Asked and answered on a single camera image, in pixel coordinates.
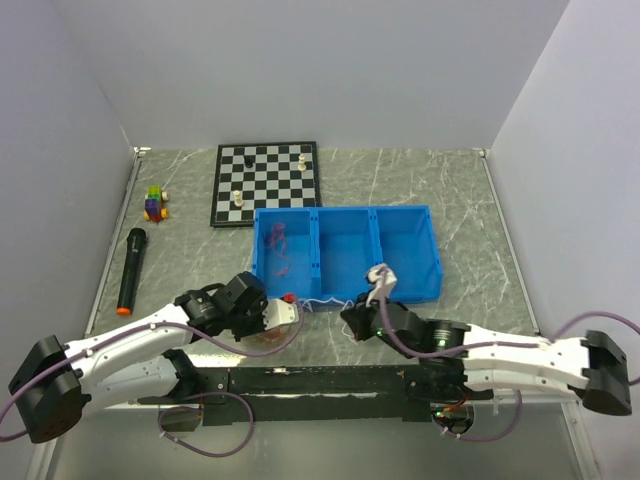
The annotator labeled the red cable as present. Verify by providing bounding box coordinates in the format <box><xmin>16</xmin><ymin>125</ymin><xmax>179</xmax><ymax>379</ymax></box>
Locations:
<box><xmin>264</xmin><ymin>221</ymin><xmax>293</xmax><ymax>282</ymax></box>

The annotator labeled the purple cable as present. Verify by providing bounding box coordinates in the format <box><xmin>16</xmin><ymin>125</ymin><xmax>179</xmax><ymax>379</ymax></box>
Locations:
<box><xmin>377</xmin><ymin>266</ymin><xmax>640</xmax><ymax>444</ymax></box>
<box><xmin>0</xmin><ymin>294</ymin><xmax>306</xmax><ymax>444</ymax></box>

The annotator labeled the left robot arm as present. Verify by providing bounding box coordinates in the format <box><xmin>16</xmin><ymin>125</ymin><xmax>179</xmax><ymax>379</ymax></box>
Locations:
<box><xmin>8</xmin><ymin>272</ymin><xmax>299</xmax><ymax>444</ymax></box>

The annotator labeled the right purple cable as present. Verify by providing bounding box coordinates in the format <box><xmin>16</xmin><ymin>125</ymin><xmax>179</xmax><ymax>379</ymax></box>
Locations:
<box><xmin>377</xmin><ymin>266</ymin><xmax>640</xmax><ymax>444</ymax></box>

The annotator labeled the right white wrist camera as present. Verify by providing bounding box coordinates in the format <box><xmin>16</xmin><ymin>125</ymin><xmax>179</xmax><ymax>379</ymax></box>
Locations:
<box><xmin>365</xmin><ymin>263</ymin><xmax>397</xmax><ymax>307</ymax></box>

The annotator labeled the white chess pawn near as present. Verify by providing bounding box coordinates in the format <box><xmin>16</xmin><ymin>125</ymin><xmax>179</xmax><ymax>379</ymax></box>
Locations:
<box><xmin>233</xmin><ymin>190</ymin><xmax>244</xmax><ymax>208</ymax></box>

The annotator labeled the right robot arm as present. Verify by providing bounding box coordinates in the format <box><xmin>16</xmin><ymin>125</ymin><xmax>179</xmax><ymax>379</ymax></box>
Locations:
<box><xmin>340</xmin><ymin>295</ymin><xmax>632</xmax><ymax>416</ymax></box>

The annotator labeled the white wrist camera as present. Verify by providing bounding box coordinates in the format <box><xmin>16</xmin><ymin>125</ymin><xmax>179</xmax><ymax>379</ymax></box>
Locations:
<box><xmin>365</xmin><ymin>263</ymin><xmax>397</xmax><ymax>307</ymax></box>
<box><xmin>263</xmin><ymin>294</ymin><xmax>300</xmax><ymax>331</ymax></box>

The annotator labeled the blue plastic three-compartment bin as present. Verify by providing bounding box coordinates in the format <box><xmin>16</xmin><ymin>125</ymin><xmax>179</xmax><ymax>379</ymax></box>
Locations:
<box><xmin>252</xmin><ymin>205</ymin><xmax>443</xmax><ymax>304</ymax></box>

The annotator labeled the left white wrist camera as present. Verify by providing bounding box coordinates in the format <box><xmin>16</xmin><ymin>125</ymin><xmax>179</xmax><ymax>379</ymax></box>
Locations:
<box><xmin>263</xmin><ymin>294</ymin><xmax>300</xmax><ymax>331</ymax></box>

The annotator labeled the white chess piece far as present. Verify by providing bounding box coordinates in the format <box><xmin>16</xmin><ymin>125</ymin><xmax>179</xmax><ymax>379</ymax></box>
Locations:
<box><xmin>297</xmin><ymin>154</ymin><xmax>307</xmax><ymax>172</ymax></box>

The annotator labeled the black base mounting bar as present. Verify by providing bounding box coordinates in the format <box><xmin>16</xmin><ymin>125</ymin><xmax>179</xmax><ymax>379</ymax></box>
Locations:
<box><xmin>139</xmin><ymin>364</ymin><xmax>494</xmax><ymax>426</ymax></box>

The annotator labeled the colourful toy block car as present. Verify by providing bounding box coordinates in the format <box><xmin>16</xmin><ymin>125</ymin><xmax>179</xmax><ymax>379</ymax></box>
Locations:
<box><xmin>143</xmin><ymin>185</ymin><xmax>169</xmax><ymax>223</ymax></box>

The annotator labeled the black microphone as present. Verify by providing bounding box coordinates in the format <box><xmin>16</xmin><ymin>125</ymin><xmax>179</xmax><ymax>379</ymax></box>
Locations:
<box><xmin>116</xmin><ymin>228</ymin><xmax>147</xmax><ymax>316</ymax></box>

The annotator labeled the black and white chessboard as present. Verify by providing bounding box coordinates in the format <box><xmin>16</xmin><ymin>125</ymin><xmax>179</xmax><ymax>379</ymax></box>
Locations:
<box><xmin>210</xmin><ymin>141</ymin><xmax>322</xmax><ymax>228</ymax></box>

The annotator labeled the white cable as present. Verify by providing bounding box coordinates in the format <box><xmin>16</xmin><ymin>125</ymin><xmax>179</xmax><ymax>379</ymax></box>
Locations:
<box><xmin>299</xmin><ymin>296</ymin><xmax>366</xmax><ymax>344</ymax></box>

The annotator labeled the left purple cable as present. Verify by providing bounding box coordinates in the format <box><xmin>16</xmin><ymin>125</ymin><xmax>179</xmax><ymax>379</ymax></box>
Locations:
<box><xmin>0</xmin><ymin>294</ymin><xmax>306</xmax><ymax>444</ymax></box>

